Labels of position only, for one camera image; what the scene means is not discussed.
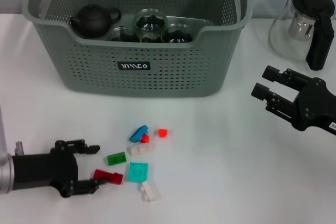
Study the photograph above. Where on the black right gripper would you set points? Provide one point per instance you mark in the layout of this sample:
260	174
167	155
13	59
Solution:
315	108

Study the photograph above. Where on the green toy brick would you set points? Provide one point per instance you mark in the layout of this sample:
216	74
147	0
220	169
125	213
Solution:
116	159

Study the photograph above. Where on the glass teacup black base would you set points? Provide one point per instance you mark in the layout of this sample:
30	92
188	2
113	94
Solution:
149	23
123	35
178	35

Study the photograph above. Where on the white studded toy brick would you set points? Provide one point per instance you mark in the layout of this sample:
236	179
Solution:
149	191

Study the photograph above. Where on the dark red long brick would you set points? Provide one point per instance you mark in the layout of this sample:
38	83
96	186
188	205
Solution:
101	174

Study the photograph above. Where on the grey perforated storage basket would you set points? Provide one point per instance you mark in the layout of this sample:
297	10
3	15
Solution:
170	77

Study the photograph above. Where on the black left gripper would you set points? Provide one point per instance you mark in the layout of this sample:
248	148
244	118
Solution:
39	171

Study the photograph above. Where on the blue toy brick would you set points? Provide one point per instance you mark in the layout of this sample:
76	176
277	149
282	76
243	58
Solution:
137	133

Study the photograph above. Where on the small red toy brick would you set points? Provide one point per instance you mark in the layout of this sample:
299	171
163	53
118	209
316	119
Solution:
145	138
162	133

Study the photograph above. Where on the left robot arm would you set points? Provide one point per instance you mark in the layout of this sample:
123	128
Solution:
5	174

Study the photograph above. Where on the silver left gripper stud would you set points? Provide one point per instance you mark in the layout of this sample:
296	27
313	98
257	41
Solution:
19	147

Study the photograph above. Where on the teal square toy plate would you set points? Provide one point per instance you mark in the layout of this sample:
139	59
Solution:
137	172

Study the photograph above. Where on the white flat toy brick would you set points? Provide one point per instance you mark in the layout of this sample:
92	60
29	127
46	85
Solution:
139	150

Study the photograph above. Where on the black clay teapot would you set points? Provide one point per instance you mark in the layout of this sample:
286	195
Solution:
92	20

